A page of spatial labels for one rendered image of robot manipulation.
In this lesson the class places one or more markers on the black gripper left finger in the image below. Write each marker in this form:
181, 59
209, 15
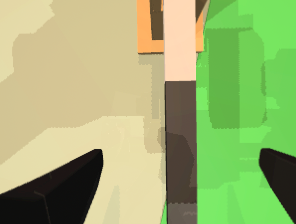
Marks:
62, 196

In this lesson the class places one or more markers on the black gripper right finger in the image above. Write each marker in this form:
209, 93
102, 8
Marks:
279, 170

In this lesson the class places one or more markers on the green flat mat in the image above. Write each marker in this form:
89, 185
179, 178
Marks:
245, 101

